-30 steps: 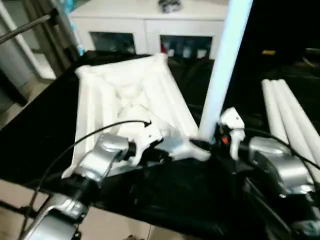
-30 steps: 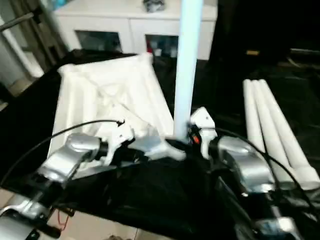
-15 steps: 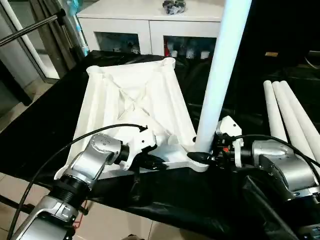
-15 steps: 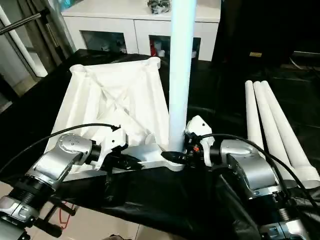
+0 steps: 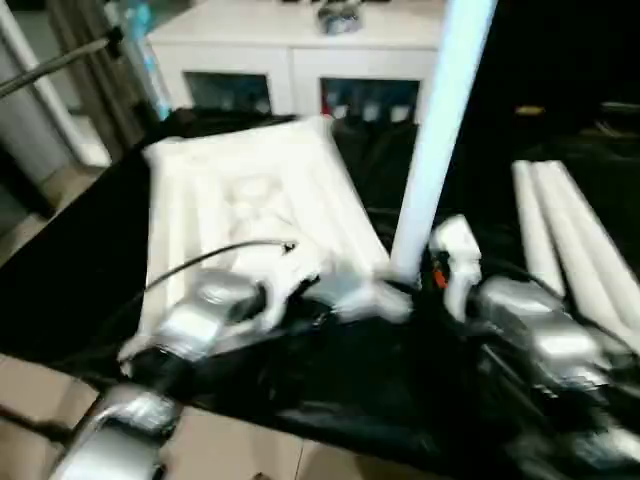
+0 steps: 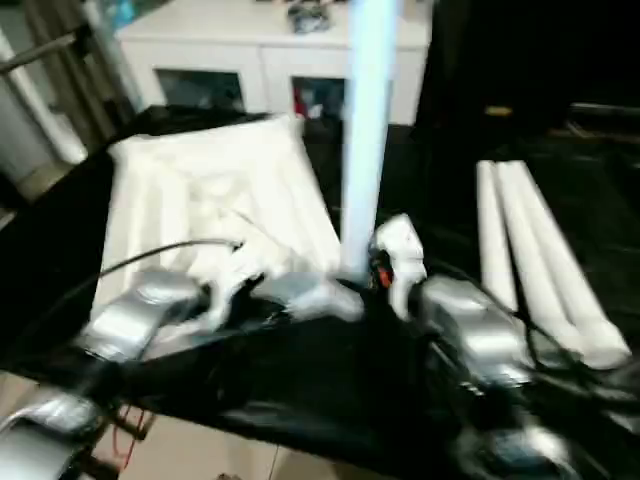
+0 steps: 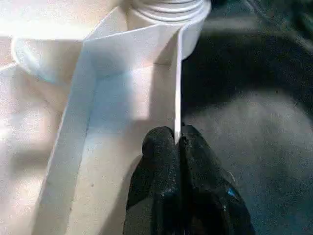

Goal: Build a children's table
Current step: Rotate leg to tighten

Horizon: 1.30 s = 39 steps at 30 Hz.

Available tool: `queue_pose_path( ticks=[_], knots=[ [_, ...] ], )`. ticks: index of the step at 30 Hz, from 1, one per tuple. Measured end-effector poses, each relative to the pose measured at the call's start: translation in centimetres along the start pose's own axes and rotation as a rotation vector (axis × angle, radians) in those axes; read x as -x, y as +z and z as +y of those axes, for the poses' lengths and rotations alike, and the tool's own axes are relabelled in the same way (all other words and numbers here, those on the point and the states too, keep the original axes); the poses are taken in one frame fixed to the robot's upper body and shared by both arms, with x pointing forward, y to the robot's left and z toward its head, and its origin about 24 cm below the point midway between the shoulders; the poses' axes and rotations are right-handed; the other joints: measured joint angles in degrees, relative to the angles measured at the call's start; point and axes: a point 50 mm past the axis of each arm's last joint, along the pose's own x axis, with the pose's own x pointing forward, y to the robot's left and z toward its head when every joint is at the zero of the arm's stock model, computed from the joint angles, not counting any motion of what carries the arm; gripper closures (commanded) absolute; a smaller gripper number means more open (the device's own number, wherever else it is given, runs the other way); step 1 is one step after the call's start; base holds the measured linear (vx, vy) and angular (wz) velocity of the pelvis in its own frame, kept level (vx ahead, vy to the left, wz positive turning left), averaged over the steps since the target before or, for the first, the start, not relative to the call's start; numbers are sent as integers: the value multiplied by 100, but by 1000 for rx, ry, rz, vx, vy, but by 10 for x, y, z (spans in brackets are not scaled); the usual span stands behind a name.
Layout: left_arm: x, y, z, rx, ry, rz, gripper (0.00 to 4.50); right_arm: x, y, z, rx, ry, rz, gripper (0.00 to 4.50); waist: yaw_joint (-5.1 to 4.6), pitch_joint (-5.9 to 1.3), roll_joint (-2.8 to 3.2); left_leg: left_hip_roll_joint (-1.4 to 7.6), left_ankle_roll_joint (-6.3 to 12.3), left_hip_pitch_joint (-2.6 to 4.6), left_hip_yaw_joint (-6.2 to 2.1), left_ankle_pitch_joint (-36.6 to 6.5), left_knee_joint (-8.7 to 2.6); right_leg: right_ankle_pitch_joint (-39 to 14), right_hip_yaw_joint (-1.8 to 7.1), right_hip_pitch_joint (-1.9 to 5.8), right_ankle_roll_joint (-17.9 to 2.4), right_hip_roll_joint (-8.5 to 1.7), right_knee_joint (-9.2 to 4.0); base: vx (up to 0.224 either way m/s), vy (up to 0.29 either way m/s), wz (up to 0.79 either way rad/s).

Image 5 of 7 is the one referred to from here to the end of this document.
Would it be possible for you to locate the white sideboard cabinet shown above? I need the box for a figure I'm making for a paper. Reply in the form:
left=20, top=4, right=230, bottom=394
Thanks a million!
left=147, top=0, right=450, bottom=124

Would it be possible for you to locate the grey metal pole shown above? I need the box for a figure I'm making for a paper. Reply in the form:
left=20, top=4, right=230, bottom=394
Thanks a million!
left=0, top=27, right=125, bottom=100

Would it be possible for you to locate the black plastic mat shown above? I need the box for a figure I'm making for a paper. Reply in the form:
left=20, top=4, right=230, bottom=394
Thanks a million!
left=0, top=103, right=640, bottom=480

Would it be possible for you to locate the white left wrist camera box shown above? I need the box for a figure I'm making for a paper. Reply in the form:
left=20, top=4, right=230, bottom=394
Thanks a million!
left=238, top=239, right=322, bottom=332

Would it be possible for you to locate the white plastic table top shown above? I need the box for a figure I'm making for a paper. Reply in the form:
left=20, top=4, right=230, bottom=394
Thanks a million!
left=117, top=114, right=415, bottom=379

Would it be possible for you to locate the white plastic table leg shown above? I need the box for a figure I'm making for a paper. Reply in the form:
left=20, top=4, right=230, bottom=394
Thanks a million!
left=389, top=0, right=499, bottom=285
left=511, top=160, right=567, bottom=297
left=529, top=161, right=637, bottom=337
left=547, top=160, right=640, bottom=284

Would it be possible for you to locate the grey brown curtain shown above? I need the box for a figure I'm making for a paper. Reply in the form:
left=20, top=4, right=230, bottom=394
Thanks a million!
left=47, top=0, right=147, bottom=152

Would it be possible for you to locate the clear bag of dark items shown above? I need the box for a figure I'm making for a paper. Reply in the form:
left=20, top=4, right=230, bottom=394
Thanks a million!
left=316, top=2, right=365, bottom=37

